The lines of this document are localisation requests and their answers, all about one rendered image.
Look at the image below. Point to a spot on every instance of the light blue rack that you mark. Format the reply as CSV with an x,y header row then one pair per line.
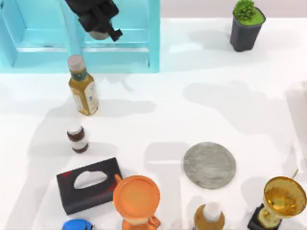
x,y
36,38

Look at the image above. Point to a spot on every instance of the olive green bottle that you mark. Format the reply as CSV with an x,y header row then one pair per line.
x,y
84,93

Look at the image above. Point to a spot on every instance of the small brown and white bottle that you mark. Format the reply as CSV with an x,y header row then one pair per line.
x,y
78,140

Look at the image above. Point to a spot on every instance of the black plant pot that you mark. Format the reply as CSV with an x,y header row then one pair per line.
x,y
245,31

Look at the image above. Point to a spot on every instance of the black tissue box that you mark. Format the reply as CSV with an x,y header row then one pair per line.
x,y
91,189

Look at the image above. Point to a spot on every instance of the grey round coaster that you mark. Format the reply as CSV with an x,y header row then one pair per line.
x,y
209,165

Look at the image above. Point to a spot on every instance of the orange cup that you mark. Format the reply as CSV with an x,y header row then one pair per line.
x,y
136,198

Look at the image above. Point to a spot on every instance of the blue object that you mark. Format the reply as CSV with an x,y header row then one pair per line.
x,y
76,225

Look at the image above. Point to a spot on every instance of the brown bottle with white cap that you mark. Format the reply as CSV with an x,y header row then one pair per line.
x,y
209,218

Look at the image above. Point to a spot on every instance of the gold trophy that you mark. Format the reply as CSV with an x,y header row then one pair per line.
x,y
283,198

